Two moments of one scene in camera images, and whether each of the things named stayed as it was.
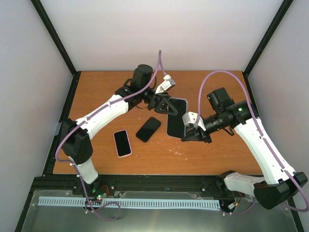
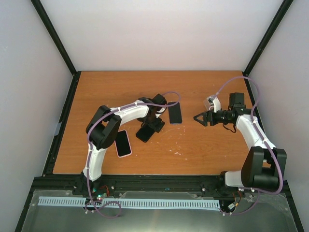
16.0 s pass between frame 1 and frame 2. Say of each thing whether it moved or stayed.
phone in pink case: stayed
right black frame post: stayed
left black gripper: moved
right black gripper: moved
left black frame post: stayed
